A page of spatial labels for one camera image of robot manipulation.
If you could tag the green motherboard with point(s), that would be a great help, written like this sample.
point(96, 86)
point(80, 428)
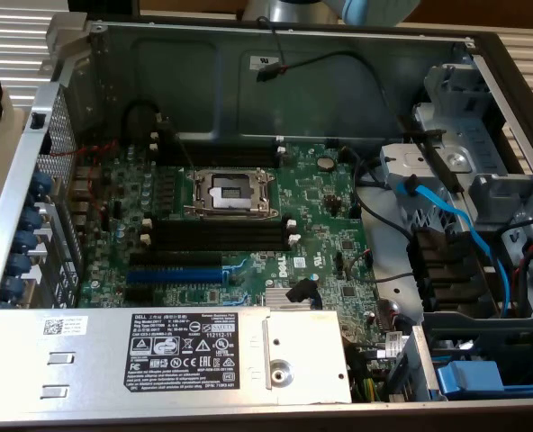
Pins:
point(320, 211)

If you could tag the grey metal PC case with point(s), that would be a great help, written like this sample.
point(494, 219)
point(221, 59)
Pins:
point(293, 103)

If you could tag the blue plastic disk caddy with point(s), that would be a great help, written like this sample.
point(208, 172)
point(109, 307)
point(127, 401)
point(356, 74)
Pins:
point(473, 375)

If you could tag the RAM slot white latches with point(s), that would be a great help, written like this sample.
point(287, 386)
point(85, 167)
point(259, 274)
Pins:
point(221, 245)
point(221, 231)

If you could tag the grey metal disk bay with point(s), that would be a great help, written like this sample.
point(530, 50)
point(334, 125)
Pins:
point(473, 130)

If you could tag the black plastic bay rail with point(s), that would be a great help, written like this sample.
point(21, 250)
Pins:
point(433, 153)

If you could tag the silver chip heat sink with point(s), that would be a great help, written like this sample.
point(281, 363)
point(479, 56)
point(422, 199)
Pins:
point(276, 298)

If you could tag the blue expansion slot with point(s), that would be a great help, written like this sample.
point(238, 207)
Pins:
point(176, 274)

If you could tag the long black expansion slot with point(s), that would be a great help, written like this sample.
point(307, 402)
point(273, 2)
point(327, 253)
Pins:
point(176, 258)

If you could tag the blue slot retainer clip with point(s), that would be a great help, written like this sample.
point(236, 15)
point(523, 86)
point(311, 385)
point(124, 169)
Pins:
point(12, 286)
point(25, 241)
point(19, 263)
point(40, 184)
point(31, 218)

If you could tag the black case latch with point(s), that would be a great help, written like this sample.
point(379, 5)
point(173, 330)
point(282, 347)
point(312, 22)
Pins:
point(38, 120)

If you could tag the round coin battery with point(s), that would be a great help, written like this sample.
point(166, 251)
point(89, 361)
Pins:
point(325, 162)

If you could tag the black ribbed disk carrier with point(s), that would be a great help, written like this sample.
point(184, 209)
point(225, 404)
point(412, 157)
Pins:
point(446, 270)

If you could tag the silver CPU socket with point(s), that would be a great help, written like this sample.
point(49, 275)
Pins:
point(230, 191)

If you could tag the short black expansion slot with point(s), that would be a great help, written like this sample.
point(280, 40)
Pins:
point(138, 293)

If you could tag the silver power supply black label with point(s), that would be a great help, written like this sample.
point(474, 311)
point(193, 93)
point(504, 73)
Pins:
point(91, 360)

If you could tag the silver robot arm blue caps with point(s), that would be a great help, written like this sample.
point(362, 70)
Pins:
point(370, 11)

